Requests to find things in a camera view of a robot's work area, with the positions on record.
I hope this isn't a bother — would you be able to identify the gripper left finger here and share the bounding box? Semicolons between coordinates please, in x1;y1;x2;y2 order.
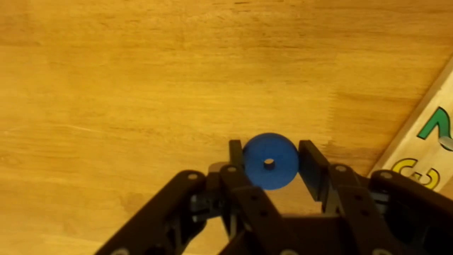
94;140;283;255

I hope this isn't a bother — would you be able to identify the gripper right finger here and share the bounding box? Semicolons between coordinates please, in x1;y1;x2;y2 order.
298;140;453;255

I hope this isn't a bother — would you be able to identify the blue ring-shaped disc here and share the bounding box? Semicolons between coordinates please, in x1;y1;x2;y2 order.
242;133;300;191

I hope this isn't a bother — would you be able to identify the wooden number puzzle board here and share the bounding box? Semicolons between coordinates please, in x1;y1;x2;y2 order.
368;57;453;199

